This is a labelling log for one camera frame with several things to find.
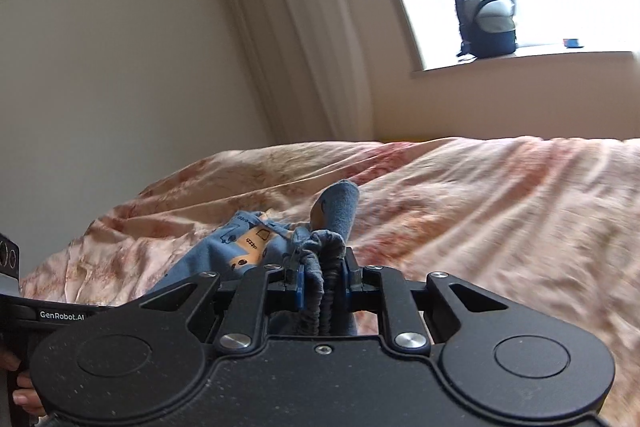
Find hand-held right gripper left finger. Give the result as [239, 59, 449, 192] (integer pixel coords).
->
[140, 264, 307, 354]

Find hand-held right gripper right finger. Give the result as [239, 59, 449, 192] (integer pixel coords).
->
[341, 248, 509, 354]

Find blue printed pants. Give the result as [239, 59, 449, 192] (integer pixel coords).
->
[145, 181, 362, 338]

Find person's left hand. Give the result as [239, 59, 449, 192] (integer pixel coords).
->
[0, 343, 47, 419]

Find pink floral blanket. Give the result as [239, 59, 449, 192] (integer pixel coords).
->
[19, 136, 640, 427]

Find beige curtain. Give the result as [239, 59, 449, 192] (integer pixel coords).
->
[202, 0, 377, 144]

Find white window sill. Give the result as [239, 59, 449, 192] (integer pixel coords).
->
[410, 50, 637, 80]

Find dark backpack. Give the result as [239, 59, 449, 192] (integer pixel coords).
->
[454, 0, 519, 60]

